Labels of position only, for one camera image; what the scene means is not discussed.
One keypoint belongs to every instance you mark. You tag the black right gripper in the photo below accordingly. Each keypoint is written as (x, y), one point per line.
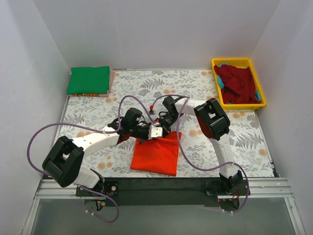
(165, 125)

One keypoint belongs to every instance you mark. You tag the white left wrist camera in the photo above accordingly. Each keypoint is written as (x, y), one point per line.
(155, 132)

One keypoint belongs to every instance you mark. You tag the aluminium frame rail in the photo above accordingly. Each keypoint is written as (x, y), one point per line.
(166, 206)

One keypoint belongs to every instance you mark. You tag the folded pink t shirt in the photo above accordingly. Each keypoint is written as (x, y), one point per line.
(112, 77)

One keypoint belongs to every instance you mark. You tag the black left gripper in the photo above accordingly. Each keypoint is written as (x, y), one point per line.
(145, 133)

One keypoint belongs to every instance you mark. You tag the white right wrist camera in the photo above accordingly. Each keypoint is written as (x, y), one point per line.
(152, 111)

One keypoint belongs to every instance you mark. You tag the yellow plastic bin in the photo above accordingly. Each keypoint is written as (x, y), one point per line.
(237, 84)

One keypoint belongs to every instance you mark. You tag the dark red t shirt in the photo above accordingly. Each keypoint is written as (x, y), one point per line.
(238, 84)

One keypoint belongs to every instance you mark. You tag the folded green t shirt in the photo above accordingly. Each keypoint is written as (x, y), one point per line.
(89, 80)

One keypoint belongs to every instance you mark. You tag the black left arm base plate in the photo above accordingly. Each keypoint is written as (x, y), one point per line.
(109, 188)

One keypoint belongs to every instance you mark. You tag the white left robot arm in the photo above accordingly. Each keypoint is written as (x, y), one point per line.
(64, 161)

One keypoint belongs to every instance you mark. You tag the orange t shirt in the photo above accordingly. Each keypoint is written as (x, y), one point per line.
(157, 156)

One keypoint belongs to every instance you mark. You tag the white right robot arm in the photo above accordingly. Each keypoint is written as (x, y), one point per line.
(214, 124)

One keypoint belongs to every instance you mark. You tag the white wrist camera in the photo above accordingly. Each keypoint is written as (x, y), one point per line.
(152, 111)
(155, 132)

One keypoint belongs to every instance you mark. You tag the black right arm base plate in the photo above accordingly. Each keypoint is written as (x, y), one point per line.
(216, 187)

